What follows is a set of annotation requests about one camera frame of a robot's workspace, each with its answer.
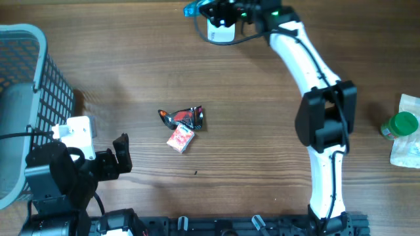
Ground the blue mouthwash bottle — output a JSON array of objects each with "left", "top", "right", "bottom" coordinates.
[{"left": 183, "top": 0, "right": 214, "bottom": 18}]

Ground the black red snack packet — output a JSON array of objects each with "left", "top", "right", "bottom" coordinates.
[{"left": 158, "top": 106, "right": 203, "bottom": 130}]

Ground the green lid jar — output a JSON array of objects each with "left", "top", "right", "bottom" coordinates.
[{"left": 381, "top": 111, "right": 419, "bottom": 140}]

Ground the beige paper pouch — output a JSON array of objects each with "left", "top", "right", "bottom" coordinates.
[{"left": 390, "top": 94, "right": 419, "bottom": 168}]

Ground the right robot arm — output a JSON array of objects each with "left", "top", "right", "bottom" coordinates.
[{"left": 193, "top": 1, "right": 356, "bottom": 235}]

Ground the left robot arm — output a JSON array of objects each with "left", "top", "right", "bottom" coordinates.
[{"left": 20, "top": 133, "right": 133, "bottom": 235}]

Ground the white barcode scanner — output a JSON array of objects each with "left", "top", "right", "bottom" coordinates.
[{"left": 207, "top": 20, "right": 236, "bottom": 43}]

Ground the grey plastic shopping basket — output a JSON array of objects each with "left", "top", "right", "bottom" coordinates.
[{"left": 1, "top": 24, "right": 75, "bottom": 208}]

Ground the right camera cable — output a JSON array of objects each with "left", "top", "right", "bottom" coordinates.
[{"left": 193, "top": 16, "right": 350, "bottom": 230}]

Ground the camera cable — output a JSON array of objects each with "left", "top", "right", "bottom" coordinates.
[
  {"left": 0, "top": 130, "right": 55, "bottom": 140},
  {"left": 193, "top": 16, "right": 350, "bottom": 230}
]

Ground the left camera cable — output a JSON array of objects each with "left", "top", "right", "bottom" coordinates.
[{"left": 0, "top": 130, "right": 55, "bottom": 140}]

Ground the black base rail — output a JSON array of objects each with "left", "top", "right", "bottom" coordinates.
[{"left": 88, "top": 206, "right": 371, "bottom": 236}]

